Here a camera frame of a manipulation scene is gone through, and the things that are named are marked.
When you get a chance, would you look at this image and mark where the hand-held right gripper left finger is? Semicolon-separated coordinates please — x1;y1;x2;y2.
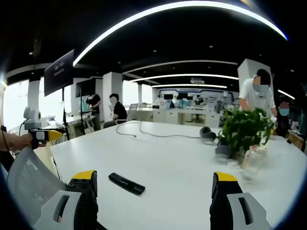
33;170;99;230

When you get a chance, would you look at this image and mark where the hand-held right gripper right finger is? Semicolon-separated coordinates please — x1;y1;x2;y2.
210;171;273;230

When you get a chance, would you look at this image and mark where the black remote control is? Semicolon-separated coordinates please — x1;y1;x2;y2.
108;172;146;197

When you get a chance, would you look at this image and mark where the person's left hand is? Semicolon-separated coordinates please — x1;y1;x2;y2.
10;133;33;151

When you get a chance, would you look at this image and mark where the black screen stand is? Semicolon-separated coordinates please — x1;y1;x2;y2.
62;87;71;141

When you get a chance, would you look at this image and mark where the white mesh laundry basket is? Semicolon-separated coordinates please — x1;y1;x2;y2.
6;145;71;226

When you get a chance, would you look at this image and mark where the dark display screen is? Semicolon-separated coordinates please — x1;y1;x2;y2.
44;49;75;97

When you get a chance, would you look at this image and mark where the grey plant pot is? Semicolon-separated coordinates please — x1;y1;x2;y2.
214;144;233;164

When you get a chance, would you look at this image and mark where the green potted plant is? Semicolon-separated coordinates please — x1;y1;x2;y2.
217;107;274;159

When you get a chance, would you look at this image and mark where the wooden crate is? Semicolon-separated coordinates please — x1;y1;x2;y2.
287;130;307;152

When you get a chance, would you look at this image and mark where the white display counter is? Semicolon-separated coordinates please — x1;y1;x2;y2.
153;107;220;128

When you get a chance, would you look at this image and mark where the curved ceiling light strip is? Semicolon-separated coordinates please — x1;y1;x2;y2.
72;0;289;67

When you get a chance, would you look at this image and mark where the grey cable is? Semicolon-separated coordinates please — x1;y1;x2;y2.
116;120;202;140

